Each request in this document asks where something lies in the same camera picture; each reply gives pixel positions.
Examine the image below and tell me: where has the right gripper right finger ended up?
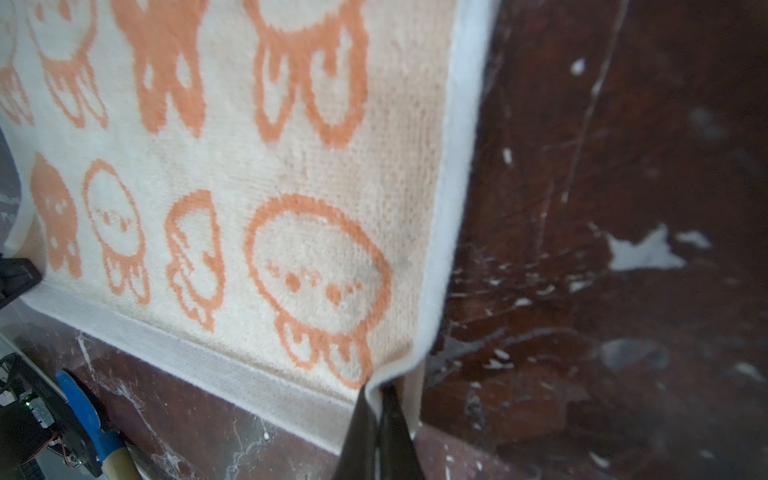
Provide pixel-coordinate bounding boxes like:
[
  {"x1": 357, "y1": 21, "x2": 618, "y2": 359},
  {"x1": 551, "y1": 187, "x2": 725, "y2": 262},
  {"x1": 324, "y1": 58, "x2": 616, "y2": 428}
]
[{"x1": 379, "y1": 384, "x2": 425, "y2": 480}]

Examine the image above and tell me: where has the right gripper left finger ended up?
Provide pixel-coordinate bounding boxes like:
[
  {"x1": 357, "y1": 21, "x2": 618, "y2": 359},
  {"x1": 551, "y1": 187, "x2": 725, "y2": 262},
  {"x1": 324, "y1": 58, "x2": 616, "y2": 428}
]
[{"x1": 331, "y1": 388, "x2": 378, "y2": 480}]

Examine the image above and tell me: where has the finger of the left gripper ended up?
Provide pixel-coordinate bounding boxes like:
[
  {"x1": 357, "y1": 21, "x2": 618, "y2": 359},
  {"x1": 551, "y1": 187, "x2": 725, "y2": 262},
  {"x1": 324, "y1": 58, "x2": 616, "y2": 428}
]
[{"x1": 0, "y1": 258, "x2": 42, "y2": 309}]

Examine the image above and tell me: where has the orange patterned towel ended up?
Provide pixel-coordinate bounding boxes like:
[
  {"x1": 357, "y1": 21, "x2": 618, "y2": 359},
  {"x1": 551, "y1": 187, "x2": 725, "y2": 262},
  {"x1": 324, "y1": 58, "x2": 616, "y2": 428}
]
[{"x1": 1, "y1": 1, "x2": 499, "y2": 453}]

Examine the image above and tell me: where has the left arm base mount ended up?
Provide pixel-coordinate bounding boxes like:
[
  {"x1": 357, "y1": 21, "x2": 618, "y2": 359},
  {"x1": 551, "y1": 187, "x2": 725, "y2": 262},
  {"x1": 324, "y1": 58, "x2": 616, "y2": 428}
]
[{"x1": 1, "y1": 353, "x2": 103, "y2": 479}]

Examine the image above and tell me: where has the blue trowel wooden handle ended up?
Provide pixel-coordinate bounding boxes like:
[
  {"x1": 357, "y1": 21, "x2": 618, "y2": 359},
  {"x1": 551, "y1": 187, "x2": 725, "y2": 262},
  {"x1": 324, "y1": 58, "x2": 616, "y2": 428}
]
[{"x1": 56, "y1": 370, "x2": 142, "y2": 480}]

